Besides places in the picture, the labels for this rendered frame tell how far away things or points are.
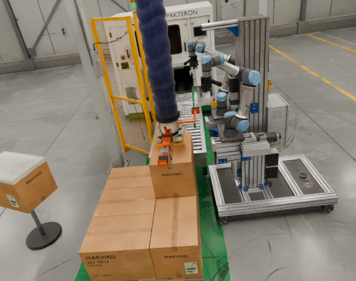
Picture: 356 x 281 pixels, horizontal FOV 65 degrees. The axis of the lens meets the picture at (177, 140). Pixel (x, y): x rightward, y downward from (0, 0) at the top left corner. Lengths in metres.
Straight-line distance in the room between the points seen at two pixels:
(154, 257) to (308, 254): 1.47
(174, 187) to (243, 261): 0.97
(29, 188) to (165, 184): 1.31
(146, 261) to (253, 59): 1.97
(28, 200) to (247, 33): 2.53
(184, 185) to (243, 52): 1.33
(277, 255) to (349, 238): 0.75
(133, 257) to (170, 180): 0.74
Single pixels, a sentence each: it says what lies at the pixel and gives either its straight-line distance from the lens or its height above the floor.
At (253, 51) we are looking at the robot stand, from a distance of 2.65.
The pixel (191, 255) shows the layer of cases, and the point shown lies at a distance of 2.47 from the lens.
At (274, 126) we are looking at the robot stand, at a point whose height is 1.02.
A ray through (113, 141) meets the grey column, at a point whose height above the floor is 0.49.
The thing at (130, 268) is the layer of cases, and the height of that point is 0.31.
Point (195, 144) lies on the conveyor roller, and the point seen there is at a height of 0.55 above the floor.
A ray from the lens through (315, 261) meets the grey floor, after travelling 3.07.
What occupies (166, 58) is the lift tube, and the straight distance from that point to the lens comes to 2.39.
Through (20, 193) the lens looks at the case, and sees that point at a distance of 3.02.
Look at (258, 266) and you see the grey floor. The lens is 2.94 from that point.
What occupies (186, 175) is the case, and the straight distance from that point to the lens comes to 2.64.
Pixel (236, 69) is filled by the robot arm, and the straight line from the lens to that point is 2.50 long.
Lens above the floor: 2.38
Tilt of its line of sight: 29 degrees down
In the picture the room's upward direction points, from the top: 8 degrees counter-clockwise
